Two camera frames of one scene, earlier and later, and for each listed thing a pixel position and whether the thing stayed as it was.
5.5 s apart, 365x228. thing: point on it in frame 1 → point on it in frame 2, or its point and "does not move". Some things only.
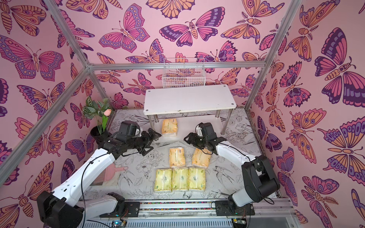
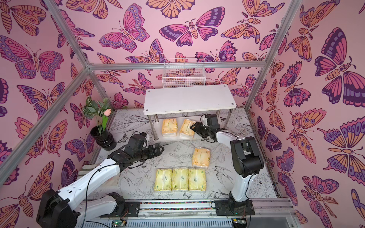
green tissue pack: x=163 y=179 does not move
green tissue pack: x=196 y=178 does not move
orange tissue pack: x=169 y=127 does not move
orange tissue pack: x=201 y=157 does not move
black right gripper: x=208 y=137 → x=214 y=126
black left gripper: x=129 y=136 → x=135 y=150
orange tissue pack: x=177 y=157 → x=185 y=130
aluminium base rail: x=200 y=213 does not move
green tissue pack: x=180 y=178 does not move
